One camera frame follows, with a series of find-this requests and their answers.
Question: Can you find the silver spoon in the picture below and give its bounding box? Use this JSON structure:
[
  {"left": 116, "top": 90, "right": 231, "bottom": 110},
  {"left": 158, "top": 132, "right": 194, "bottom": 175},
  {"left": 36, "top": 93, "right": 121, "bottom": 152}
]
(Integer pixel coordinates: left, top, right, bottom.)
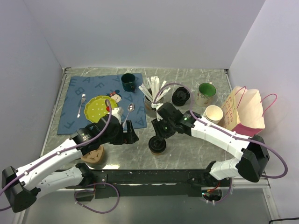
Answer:
[{"left": 122, "top": 103, "right": 135, "bottom": 128}]

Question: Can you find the brown cardboard cup carrier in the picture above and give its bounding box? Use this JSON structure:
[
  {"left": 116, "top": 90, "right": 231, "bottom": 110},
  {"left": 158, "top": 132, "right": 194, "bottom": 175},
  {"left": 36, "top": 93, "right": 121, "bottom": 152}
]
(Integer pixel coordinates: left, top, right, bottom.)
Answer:
[{"left": 81, "top": 146, "right": 105, "bottom": 164}]

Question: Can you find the black plastic cup lid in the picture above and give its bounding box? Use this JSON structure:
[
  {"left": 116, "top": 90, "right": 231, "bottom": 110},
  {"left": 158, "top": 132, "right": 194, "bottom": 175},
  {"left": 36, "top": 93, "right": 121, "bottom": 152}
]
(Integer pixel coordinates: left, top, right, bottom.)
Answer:
[{"left": 148, "top": 136, "right": 166, "bottom": 152}]

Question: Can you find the yellow dotted plate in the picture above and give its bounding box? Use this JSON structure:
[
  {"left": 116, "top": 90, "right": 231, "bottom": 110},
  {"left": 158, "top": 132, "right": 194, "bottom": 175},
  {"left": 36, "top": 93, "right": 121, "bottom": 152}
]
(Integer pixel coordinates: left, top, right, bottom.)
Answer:
[{"left": 84, "top": 96, "right": 118, "bottom": 123}]

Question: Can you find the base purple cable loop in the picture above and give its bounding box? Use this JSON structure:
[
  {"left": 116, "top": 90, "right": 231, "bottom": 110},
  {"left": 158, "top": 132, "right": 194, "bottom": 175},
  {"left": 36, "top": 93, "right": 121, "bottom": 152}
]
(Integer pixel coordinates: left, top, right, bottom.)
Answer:
[{"left": 74, "top": 182, "right": 120, "bottom": 213}]

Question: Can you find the stack of black lids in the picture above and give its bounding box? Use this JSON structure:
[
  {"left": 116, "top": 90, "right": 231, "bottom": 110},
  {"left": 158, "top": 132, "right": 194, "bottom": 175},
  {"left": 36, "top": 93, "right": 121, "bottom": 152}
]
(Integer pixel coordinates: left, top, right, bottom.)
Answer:
[{"left": 171, "top": 87, "right": 190, "bottom": 106}]

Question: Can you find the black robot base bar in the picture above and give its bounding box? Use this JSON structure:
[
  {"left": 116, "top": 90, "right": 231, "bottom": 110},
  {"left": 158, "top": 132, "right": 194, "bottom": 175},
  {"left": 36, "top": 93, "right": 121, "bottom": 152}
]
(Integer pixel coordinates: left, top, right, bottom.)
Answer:
[{"left": 64, "top": 169, "right": 232, "bottom": 199}]

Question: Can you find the green inside ceramic mug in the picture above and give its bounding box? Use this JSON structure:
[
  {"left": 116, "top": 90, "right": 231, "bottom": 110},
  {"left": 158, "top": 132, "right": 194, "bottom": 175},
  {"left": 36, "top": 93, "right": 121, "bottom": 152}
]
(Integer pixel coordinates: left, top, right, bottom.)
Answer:
[{"left": 196, "top": 82, "right": 216, "bottom": 107}]

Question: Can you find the silver fork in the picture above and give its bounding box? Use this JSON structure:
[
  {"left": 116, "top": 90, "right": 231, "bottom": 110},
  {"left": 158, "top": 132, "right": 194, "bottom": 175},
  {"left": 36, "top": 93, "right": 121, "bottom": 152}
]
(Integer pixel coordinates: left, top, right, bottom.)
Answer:
[{"left": 77, "top": 93, "right": 86, "bottom": 118}]

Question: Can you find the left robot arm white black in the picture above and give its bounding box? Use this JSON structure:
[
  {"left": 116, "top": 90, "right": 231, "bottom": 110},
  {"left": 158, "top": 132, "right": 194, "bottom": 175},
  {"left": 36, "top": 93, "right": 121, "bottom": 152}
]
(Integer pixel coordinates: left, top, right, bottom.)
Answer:
[{"left": 0, "top": 114, "right": 139, "bottom": 213}]

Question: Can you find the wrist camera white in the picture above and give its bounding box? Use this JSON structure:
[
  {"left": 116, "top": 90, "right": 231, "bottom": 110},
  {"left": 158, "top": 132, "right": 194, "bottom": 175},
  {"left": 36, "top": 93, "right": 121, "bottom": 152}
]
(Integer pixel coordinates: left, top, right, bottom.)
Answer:
[
  {"left": 112, "top": 107, "right": 124, "bottom": 124},
  {"left": 151, "top": 102, "right": 163, "bottom": 112}
]

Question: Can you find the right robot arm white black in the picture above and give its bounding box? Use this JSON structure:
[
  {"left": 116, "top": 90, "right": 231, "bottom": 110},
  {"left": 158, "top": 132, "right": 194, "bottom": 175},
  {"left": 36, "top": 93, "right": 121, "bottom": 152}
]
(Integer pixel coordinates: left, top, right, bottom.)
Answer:
[{"left": 149, "top": 103, "right": 270, "bottom": 186}]

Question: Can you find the dark teal mug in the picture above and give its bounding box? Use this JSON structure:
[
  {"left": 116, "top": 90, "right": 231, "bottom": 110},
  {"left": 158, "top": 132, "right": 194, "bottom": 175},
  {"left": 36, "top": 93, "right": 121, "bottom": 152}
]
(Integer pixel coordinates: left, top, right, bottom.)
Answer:
[{"left": 121, "top": 73, "right": 136, "bottom": 92}]

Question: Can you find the stack of paper cups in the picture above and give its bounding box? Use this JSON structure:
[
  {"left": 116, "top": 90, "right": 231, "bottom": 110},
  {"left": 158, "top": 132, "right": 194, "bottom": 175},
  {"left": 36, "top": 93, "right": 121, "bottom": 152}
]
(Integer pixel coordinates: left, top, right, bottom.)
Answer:
[{"left": 203, "top": 105, "right": 223, "bottom": 125}]

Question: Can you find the blue alphabet placemat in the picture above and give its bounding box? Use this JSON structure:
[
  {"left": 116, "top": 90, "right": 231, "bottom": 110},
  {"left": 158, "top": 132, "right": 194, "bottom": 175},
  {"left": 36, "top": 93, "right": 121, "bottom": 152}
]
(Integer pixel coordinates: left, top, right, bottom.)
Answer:
[{"left": 57, "top": 73, "right": 147, "bottom": 135}]

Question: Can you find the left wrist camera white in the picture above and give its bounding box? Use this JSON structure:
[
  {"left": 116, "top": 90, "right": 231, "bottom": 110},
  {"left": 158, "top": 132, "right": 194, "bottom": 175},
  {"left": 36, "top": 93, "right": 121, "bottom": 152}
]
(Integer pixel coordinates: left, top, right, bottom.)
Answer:
[{"left": 112, "top": 107, "right": 124, "bottom": 124}]

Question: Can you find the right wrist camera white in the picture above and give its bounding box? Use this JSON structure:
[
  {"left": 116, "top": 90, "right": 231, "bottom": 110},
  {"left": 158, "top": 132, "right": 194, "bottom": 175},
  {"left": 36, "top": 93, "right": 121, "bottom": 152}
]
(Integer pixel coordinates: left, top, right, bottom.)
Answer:
[{"left": 151, "top": 102, "right": 163, "bottom": 112}]

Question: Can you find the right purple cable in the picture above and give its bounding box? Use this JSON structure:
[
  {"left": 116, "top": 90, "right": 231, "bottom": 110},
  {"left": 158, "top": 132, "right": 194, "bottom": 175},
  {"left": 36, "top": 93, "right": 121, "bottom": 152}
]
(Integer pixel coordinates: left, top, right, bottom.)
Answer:
[{"left": 153, "top": 83, "right": 288, "bottom": 180}]

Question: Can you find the pink paper gift bag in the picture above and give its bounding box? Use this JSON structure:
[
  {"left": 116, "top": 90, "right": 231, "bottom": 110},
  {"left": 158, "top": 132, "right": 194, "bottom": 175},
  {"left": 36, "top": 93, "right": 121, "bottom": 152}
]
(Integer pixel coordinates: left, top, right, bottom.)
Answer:
[{"left": 219, "top": 86, "right": 267, "bottom": 137}]

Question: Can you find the cartoon mouse coaster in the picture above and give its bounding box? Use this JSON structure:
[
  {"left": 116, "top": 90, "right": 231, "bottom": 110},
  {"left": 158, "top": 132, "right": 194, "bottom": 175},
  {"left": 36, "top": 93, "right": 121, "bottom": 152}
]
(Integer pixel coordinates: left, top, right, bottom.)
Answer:
[{"left": 106, "top": 90, "right": 122, "bottom": 103}]

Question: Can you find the brown paper coffee cup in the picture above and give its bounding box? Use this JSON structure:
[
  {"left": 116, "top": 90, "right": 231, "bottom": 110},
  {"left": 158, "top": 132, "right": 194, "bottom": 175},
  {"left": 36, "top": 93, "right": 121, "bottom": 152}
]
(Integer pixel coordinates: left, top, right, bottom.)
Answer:
[{"left": 151, "top": 151, "right": 164, "bottom": 156}]

